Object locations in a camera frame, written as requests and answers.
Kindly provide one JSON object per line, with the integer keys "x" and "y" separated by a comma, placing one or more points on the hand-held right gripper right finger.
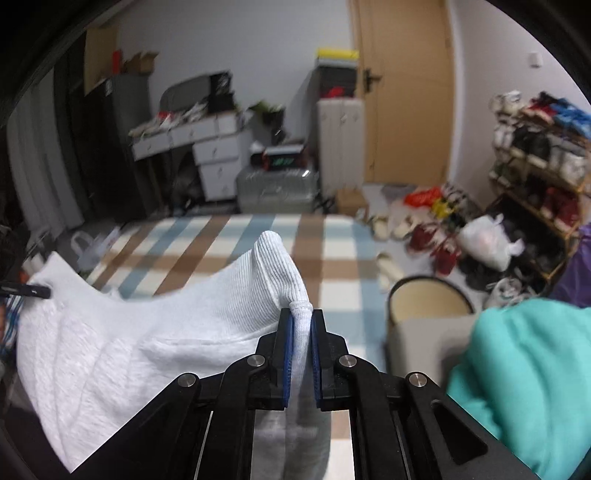
{"x": 317, "y": 364}

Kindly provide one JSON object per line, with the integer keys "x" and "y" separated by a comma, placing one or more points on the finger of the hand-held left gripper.
{"x": 27, "y": 291}

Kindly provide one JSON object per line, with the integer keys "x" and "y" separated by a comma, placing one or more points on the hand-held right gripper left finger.
{"x": 287, "y": 360}

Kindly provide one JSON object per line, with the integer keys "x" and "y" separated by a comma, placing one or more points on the light grey sweatshirt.
{"x": 138, "y": 332}

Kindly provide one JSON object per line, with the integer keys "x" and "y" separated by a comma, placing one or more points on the white printed plastic bag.
{"x": 94, "y": 249}

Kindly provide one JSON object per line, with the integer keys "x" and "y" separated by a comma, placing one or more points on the round beige basket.
{"x": 427, "y": 300}

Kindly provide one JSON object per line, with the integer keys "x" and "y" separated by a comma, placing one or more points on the grey curtain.
{"x": 46, "y": 161}

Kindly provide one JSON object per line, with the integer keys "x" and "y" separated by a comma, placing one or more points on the red sneaker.
{"x": 422, "y": 237}
{"x": 445, "y": 258}

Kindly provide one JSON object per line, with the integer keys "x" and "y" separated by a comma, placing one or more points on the closed cardboard box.
{"x": 351, "y": 202}

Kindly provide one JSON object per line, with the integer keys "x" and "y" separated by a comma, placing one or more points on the dark cabinet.
{"x": 115, "y": 147}

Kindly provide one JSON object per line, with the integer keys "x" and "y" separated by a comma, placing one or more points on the silver suitcase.
{"x": 277, "y": 189}

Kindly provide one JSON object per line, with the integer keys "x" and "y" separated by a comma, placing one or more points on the red plastic bag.
{"x": 422, "y": 197}

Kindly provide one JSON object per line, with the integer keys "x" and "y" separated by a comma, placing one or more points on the yellow object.
{"x": 443, "y": 207}

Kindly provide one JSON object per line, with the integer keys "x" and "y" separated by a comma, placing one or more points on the black shoebox with red stripe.
{"x": 284, "y": 158}

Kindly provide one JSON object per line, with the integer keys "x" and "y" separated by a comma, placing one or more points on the teal garment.
{"x": 526, "y": 383}

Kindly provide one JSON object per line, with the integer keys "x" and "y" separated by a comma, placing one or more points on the white suitcase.
{"x": 340, "y": 147}

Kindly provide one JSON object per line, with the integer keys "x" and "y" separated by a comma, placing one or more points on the white desk with drawers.
{"x": 217, "y": 152}

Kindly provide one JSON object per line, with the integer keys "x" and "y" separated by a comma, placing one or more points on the pile of desk clutter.
{"x": 171, "y": 120}

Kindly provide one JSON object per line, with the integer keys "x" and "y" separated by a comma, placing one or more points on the cardboard sheet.
{"x": 100, "y": 60}

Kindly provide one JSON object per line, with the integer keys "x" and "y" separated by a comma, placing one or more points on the red carton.
{"x": 117, "y": 61}

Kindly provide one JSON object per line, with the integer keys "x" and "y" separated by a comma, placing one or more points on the bouquet in black wrap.
{"x": 268, "y": 113}

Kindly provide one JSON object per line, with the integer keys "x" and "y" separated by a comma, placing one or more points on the open cardboard box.
{"x": 141, "y": 64}

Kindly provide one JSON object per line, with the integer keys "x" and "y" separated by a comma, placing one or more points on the purple cloth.
{"x": 575, "y": 272}

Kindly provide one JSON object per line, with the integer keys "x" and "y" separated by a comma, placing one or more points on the red and black shoebox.
{"x": 337, "y": 91}

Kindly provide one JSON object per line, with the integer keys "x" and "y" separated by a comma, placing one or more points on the tall black box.
{"x": 221, "y": 92}

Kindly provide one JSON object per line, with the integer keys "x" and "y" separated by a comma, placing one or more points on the wooden door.
{"x": 406, "y": 92}

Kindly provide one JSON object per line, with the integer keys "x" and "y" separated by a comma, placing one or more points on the plain black shoebox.
{"x": 337, "y": 74}

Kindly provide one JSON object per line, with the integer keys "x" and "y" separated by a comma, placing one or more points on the yellow lid shoebox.
{"x": 337, "y": 55}

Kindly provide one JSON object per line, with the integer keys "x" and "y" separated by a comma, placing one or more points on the white light switch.
{"x": 535, "y": 59}

